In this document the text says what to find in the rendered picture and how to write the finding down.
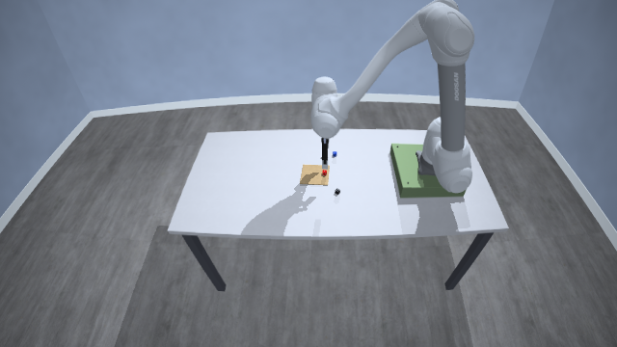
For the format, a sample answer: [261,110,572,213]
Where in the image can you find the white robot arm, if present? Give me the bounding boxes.
[310,0,474,193]

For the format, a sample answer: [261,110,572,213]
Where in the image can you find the tan flat mat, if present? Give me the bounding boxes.
[300,165,330,185]

